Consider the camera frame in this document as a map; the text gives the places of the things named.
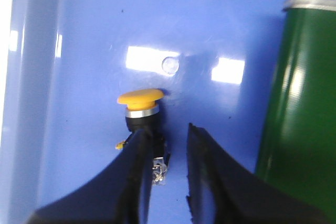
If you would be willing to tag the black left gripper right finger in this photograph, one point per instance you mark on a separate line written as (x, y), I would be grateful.
(223, 191)

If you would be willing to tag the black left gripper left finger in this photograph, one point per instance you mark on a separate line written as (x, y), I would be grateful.
(118, 194)

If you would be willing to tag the yellow mushroom push button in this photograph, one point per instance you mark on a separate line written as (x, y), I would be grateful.
(143, 113)

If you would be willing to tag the green conveyor belt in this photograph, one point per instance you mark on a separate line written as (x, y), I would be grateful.
(297, 152)

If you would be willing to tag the blue plastic bin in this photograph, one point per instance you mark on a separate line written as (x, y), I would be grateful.
(69, 60)

